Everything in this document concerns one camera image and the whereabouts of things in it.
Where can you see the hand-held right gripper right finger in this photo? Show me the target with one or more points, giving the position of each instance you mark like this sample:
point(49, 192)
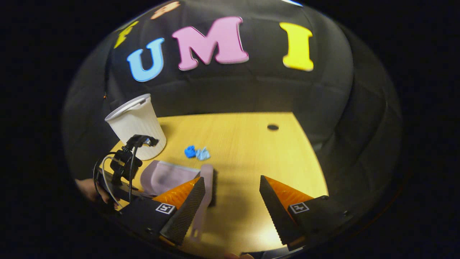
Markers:
point(276, 216)

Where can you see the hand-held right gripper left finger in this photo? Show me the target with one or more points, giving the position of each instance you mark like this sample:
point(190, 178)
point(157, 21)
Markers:
point(185, 212)

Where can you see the small lilac dustpan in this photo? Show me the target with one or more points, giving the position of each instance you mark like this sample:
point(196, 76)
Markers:
point(169, 178)

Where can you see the small lilac broom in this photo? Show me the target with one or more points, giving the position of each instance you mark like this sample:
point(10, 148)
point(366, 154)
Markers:
point(207, 180)

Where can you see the white ribbed garbage bin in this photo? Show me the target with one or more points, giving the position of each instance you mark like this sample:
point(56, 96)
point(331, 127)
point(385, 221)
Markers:
point(136, 122)

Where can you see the light blue paper scrap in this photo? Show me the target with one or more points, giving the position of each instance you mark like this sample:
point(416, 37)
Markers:
point(203, 154)

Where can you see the dark blue paper scrap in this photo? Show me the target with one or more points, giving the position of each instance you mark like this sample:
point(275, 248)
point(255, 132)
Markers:
point(190, 151)

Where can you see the wooden desktop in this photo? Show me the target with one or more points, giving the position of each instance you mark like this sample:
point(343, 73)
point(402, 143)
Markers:
point(251, 154)

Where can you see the black round desk grommet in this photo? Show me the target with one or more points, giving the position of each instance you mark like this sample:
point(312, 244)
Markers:
point(273, 127)

